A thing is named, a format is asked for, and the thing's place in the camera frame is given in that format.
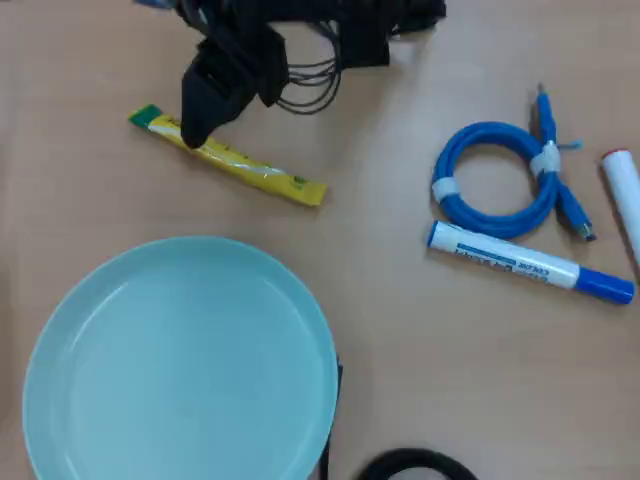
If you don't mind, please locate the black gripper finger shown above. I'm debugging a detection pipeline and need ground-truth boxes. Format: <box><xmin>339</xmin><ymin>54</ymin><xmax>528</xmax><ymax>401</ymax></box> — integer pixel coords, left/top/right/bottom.
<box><xmin>256</xmin><ymin>26</ymin><xmax>290</xmax><ymax>109</ymax></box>
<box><xmin>180</xmin><ymin>38</ymin><xmax>262</xmax><ymax>150</ymax></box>

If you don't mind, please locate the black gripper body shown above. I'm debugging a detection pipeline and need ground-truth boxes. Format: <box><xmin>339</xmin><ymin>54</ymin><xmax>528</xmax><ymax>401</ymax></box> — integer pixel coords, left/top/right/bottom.
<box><xmin>198</xmin><ymin>0</ymin><xmax>287</xmax><ymax>45</ymax></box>

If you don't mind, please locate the yellow coffee stick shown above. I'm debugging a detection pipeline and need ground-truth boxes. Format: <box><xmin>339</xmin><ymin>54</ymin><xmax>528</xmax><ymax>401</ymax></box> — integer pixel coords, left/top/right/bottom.
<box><xmin>126</xmin><ymin>103</ymin><xmax>330</xmax><ymax>208</ymax></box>

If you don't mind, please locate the blue white marker pen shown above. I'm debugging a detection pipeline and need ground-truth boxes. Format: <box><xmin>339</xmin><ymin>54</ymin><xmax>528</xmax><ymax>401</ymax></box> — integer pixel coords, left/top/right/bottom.
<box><xmin>425</xmin><ymin>219</ymin><xmax>637</xmax><ymax>305</ymax></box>

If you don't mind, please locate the white marker red end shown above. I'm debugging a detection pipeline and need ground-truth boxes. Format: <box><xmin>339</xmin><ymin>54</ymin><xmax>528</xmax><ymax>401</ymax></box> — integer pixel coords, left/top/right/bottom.
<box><xmin>600</xmin><ymin>147</ymin><xmax>640</xmax><ymax>282</ymax></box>

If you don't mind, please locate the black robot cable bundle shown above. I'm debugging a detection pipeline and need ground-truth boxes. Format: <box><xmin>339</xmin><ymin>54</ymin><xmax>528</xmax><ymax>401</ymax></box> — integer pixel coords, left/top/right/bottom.
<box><xmin>276</xmin><ymin>18</ymin><xmax>345</xmax><ymax>117</ymax></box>

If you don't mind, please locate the white cable tie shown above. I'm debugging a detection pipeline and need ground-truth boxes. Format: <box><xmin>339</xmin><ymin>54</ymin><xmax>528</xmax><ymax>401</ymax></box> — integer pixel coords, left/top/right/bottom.
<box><xmin>431</xmin><ymin>176</ymin><xmax>460</xmax><ymax>205</ymax></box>
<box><xmin>528</xmin><ymin>139</ymin><xmax>584</xmax><ymax>177</ymax></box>

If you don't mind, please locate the coiled blue cable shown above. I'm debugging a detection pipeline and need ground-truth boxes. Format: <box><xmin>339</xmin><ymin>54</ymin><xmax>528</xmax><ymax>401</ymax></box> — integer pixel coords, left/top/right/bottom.
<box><xmin>431</xmin><ymin>82</ymin><xmax>599</xmax><ymax>244</ymax></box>

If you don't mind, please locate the thick black cable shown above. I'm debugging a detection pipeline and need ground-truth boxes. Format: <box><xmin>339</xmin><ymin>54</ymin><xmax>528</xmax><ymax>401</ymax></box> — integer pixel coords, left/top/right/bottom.
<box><xmin>351</xmin><ymin>447</ymin><xmax>482</xmax><ymax>480</ymax></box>

